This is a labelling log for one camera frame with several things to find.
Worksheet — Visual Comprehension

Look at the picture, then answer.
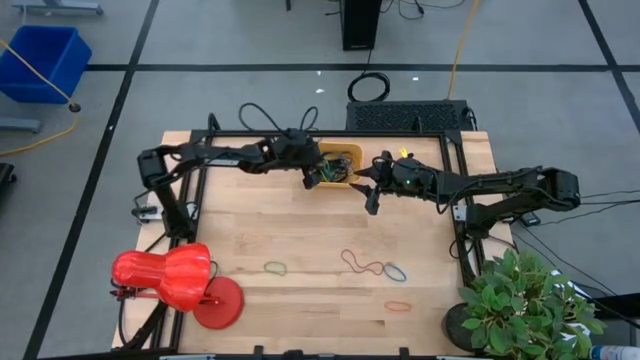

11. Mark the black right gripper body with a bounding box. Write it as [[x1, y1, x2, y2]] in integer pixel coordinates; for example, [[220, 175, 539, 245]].
[[365, 149, 436, 217]]

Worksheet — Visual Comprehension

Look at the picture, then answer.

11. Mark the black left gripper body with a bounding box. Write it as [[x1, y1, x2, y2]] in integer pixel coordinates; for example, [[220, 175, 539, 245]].
[[271, 128, 325, 175]]

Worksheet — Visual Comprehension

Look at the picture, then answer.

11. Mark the dark blue rubber band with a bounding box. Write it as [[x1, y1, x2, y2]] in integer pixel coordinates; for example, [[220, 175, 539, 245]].
[[334, 155, 355, 179]]

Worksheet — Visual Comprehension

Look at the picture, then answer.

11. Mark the red rubber band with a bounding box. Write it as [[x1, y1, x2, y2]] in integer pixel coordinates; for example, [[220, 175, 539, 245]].
[[341, 249, 386, 277]]

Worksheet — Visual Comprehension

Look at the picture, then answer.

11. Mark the yellow plastic bin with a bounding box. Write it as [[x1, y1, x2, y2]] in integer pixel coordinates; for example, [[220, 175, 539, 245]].
[[314, 141, 365, 190]]

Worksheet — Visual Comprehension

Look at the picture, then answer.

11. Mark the blue plastic floor bin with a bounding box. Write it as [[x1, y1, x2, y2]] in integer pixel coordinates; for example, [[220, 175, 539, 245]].
[[0, 24, 94, 105]]

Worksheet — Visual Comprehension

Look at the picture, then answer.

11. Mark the black perforated metal case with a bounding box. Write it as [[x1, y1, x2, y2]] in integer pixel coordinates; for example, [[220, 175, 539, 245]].
[[345, 99, 471, 133]]

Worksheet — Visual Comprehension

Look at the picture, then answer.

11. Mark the black computer tower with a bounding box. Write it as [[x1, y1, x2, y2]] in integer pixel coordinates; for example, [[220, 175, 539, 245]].
[[340, 0, 383, 52]]

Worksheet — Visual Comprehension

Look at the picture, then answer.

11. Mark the green potted plant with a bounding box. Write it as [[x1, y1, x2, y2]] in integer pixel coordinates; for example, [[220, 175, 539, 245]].
[[442, 248, 609, 360]]

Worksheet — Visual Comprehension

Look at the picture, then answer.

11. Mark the red desk lamp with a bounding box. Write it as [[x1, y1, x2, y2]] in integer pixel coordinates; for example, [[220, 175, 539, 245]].
[[110, 242, 246, 331]]

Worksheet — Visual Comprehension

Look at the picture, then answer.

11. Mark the clear plastic bottle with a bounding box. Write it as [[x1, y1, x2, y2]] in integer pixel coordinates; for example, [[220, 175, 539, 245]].
[[589, 344, 640, 360]]

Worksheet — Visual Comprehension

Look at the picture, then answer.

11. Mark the grey metal furniture base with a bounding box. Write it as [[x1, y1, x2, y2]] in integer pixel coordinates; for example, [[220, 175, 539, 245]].
[[13, 0, 105, 16]]

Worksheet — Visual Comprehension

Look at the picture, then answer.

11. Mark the coiled black cable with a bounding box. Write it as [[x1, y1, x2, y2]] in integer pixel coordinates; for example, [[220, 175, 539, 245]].
[[347, 71, 392, 104]]

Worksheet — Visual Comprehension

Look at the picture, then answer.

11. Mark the yellow hanging cable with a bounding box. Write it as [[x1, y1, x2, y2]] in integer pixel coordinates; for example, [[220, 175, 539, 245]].
[[446, 0, 482, 100], [0, 38, 81, 157]]

